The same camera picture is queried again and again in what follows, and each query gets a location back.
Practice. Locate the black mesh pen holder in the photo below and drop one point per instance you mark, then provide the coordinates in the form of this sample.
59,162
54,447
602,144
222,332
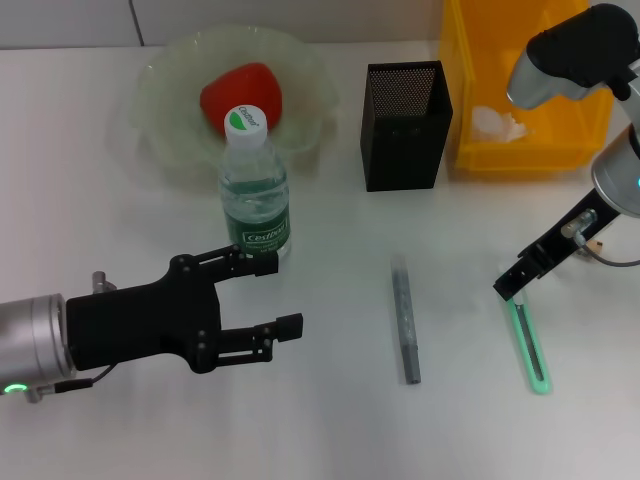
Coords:
400,155

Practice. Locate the white plastic bag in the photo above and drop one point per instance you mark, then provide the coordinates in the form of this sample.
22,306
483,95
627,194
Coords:
495,125

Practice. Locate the clear green-label water bottle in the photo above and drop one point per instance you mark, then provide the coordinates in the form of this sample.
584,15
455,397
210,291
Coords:
255,200

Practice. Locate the yellow plastic bin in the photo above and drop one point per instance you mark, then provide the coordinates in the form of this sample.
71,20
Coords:
525,155

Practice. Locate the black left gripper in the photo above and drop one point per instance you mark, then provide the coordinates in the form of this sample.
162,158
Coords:
145,320

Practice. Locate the red-orange fruit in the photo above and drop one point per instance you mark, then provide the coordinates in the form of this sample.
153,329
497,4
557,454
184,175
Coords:
240,87

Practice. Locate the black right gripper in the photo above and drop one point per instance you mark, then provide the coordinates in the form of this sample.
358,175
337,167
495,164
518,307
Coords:
565,240

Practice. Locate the pale green glass fruit plate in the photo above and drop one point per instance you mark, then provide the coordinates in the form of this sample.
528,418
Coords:
165,130

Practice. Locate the grey pen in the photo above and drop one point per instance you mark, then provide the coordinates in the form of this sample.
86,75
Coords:
406,325

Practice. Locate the green utility knife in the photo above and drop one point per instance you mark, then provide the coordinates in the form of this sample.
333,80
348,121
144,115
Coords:
532,360

